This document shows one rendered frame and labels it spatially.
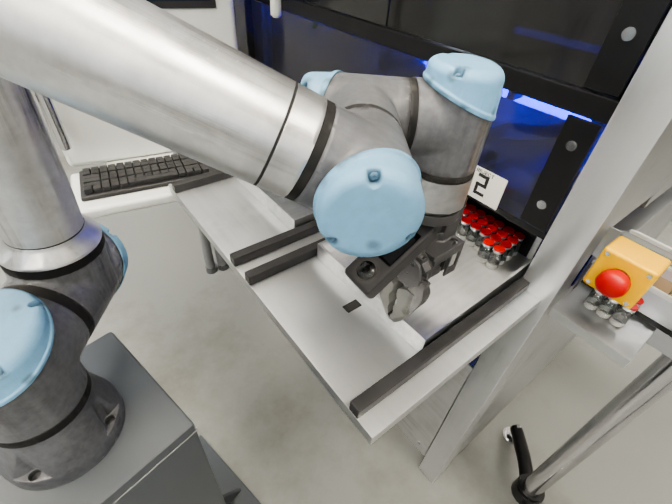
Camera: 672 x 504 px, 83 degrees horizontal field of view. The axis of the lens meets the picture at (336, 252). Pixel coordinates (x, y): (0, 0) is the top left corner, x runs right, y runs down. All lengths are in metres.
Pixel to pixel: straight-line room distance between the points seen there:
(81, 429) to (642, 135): 0.79
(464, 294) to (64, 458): 0.62
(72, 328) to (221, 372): 1.10
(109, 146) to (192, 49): 1.01
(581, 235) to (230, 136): 0.56
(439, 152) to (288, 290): 0.37
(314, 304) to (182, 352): 1.13
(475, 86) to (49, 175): 0.45
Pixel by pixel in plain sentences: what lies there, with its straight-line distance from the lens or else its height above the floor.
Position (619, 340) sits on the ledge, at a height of 0.88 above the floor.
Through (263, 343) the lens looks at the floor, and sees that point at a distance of 1.67.
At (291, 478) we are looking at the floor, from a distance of 1.43.
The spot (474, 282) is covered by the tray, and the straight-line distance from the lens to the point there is 0.73.
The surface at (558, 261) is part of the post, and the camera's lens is 0.71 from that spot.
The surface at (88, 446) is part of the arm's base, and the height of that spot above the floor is 0.83.
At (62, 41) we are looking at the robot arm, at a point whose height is 1.30.
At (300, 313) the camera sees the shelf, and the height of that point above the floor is 0.88.
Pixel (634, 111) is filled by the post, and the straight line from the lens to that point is 0.62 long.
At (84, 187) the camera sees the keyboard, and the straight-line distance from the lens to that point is 1.12.
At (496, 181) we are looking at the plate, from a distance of 0.72.
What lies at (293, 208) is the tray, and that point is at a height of 0.88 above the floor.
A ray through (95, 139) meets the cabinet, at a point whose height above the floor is 0.87.
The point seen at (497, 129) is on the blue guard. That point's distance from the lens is 0.70.
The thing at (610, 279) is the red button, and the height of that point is 1.01.
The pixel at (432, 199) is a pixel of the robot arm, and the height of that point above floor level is 1.14.
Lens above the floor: 1.36
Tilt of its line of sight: 41 degrees down
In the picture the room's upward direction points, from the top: 5 degrees clockwise
